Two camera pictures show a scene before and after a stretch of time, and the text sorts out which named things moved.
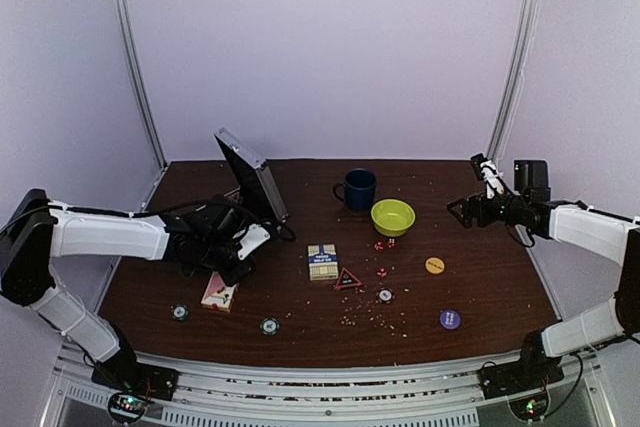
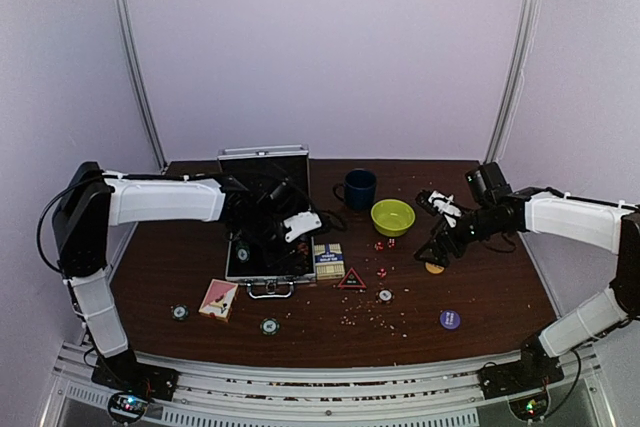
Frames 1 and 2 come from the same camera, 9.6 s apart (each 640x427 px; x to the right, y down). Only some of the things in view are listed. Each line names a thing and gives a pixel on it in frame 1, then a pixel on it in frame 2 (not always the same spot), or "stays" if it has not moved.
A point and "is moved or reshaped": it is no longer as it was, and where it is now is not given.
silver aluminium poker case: [252, 177] is moved or reshaped
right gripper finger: [464, 209] → [433, 253]
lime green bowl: [392, 217] stays
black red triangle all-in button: [346, 280] is moved or reshaped
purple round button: [450, 319] stays
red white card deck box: [219, 295] is moved or reshaped
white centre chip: [385, 295] stays
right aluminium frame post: [523, 49] stays
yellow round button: [434, 265] stays
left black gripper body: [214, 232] → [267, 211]
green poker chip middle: [269, 326] stays
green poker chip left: [179, 311] stays
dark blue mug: [359, 189] stays
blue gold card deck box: [322, 262] is moved or reshaped
